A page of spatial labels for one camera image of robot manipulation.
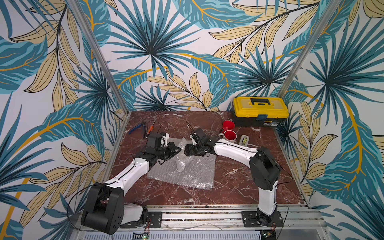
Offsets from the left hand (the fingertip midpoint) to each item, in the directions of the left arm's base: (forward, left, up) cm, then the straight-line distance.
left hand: (181, 150), depth 83 cm
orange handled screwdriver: (+26, +24, -13) cm, 38 cm away
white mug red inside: (+18, -31, -8) cm, 36 cm away
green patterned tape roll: (+13, -40, -9) cm, 43 cm away
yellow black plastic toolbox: (+31, -51, +2) cm, 59 cm away
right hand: (+3, -4, -6) cm, 8 cm away
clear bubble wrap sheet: (-7, -7, -13) cm, 16 cm away
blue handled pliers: (+28, +34, -13) cm, 46 cm away
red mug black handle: (+25, -30, -7) cm, 40 cm away
